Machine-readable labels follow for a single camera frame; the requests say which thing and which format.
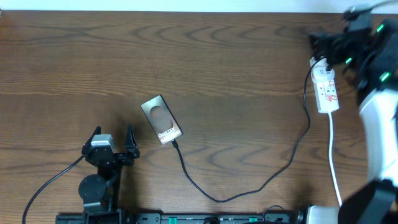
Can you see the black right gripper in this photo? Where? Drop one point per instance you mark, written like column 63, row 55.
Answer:
column 334, row 43

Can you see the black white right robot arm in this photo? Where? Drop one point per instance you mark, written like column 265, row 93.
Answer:
column 373, row 57

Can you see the white power strip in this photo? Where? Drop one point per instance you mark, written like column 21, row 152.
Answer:
column 322, row 76

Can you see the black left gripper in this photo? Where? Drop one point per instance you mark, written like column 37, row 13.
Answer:
column 130, row 147

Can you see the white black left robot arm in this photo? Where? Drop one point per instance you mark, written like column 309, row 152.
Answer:
column 100, row 191

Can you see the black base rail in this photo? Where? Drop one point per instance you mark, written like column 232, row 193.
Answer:
column 156, row 218

